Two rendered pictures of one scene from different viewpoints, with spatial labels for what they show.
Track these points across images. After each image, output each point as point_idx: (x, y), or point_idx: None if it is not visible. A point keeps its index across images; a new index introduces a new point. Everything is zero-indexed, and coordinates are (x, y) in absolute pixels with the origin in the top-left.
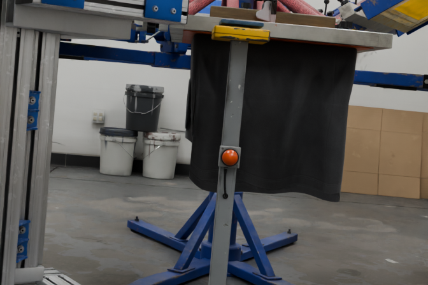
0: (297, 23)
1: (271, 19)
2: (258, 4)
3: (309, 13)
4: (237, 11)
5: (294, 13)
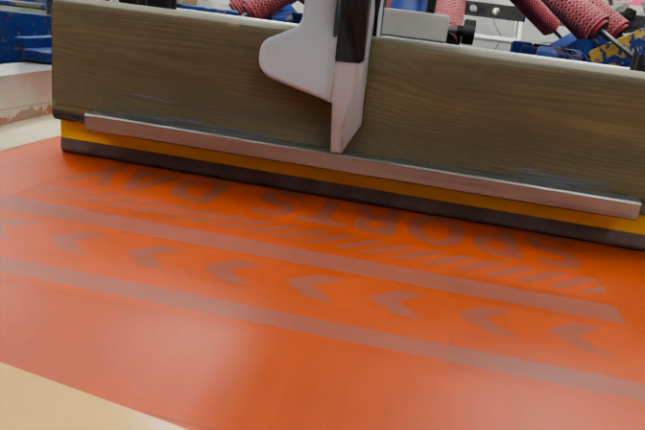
0: (491, 112)
1: (338, 89)
2: None
3: None
4: (176, 34)
5: (479, 55)
